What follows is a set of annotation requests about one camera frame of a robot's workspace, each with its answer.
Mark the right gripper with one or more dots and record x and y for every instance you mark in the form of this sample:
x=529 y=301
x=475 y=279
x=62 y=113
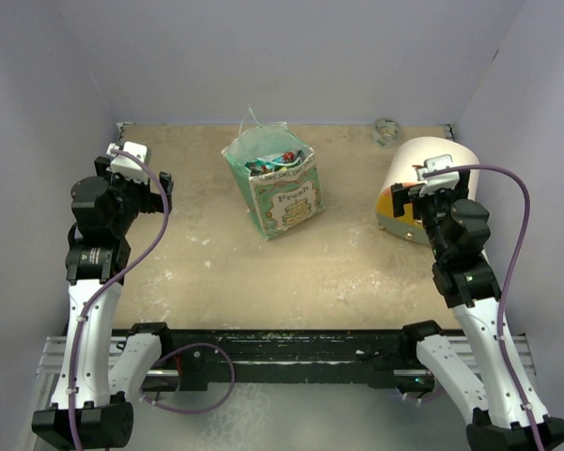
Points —
x=402 y=194

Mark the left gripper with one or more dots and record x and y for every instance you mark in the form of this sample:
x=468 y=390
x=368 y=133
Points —
x=151 y=202

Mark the teal Fox's candy bag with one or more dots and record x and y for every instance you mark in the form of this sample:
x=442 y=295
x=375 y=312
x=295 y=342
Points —
x=274 y=162

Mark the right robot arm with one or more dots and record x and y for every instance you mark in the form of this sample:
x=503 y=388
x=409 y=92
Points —
x=497 y=400

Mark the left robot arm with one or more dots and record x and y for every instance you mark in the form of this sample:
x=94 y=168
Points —
x=91 y=407

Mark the green cake paper bag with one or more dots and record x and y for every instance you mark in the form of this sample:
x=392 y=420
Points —
x=281 y=200

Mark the white cylinder striped lid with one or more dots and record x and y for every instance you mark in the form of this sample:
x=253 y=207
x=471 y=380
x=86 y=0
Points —
x=412 y=161

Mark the grey tape roll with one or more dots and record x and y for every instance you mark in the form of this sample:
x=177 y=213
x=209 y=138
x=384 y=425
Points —
x=386 y=132

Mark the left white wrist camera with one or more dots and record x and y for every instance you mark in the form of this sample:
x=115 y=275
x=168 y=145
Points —
x=126 y=167

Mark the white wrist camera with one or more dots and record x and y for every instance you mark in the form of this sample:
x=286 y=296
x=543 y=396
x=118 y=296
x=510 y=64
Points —
x=126 y=167
x=437 y=173

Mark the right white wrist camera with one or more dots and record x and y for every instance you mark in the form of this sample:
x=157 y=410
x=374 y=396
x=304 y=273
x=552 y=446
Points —
x=437 y=173

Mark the aluminium rail right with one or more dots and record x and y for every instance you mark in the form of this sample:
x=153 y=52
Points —
x=463 y=349

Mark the black front frame rail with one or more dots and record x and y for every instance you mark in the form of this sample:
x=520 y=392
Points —
x=379 y=359

